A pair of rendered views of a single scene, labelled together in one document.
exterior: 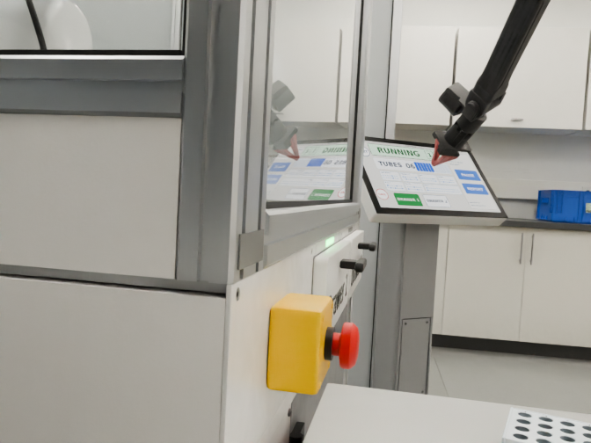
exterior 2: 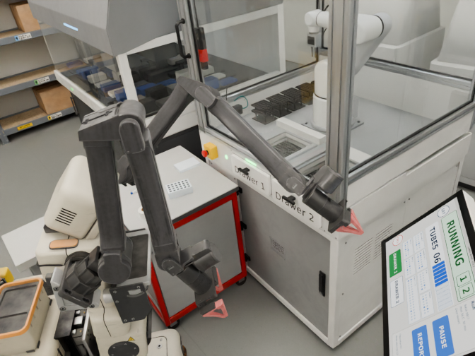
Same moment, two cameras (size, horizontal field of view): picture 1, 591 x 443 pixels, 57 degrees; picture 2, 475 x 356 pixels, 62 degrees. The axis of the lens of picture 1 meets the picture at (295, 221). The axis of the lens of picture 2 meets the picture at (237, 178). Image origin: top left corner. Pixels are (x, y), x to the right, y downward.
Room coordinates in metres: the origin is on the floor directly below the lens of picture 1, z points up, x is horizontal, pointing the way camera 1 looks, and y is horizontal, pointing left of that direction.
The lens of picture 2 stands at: (1.93, -1.22, 1.92)
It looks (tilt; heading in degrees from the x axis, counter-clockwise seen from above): 33 degrees down; 136
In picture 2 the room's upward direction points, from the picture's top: 7 degrees counter-clockwise
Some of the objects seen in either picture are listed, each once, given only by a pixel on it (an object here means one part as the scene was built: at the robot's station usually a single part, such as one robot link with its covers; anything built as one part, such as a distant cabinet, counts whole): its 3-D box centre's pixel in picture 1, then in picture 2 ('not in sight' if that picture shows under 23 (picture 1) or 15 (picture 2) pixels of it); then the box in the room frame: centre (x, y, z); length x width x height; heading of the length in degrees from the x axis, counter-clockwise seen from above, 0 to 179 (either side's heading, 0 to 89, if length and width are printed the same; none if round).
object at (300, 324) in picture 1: (304, 340); (210, 151); (0.48, -0.01, 0.88); 0.07 x 0.05 x 0.07; 169
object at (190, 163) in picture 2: not in sight; (186, 164); (0.33, -0.07, 0.77); 0.13 x 0.09 x 0.02; 75
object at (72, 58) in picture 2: not in sight; (148, 45); (-0.81, 0.61, 1.13); 1.78 x 1.14 x 0.45; 169
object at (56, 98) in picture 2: not in sight; (55, 95); (-3.04, 0.59, 0.28); 0.41 x 0.32 x 0.28; 82
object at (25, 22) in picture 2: not in sight; (34, 14); (-3.03, 0.70, 1.22); 0.41 x 0.32 x 0.28; 82
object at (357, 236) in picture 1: (353, 260); (295, 202); (1.11, -0.12, 0.87); 0.29 x 0.02 x 0.11; 169
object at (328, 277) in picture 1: (333, 284); (250, 174); (0.80, -0.06, 0.87); 0.29 x 0.02 x 0.11; 169
